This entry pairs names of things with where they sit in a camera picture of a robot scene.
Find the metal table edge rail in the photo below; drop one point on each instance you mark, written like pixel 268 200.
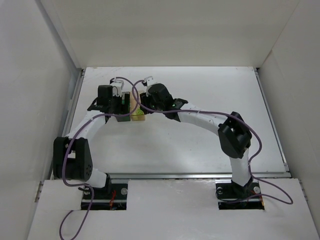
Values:
pixel 153 176

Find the grey transparent container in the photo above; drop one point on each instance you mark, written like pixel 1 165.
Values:
pixel 123 118

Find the lime curved lego brick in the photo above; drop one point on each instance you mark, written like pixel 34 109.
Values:
pixel 138 112

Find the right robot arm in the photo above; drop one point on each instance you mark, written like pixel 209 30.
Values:
pixel 234 137

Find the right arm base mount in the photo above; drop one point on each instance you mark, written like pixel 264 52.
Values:
pixel 233 197

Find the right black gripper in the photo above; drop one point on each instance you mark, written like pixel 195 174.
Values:
pixel 144 100

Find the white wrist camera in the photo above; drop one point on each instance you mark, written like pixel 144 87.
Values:
pixel 149 81
pixel 117 86

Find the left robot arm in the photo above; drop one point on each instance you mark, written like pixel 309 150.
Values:
pixel 72 157

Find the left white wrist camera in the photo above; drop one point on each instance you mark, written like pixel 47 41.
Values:
pixel 117 86

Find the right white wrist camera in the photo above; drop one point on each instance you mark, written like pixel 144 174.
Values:
pixel 149 81

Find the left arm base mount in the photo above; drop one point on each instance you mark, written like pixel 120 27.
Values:
pixel 114 199

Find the orange transparent container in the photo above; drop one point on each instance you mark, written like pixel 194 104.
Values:
pixel 133 103

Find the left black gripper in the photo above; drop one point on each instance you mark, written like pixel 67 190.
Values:
pixel 122 106

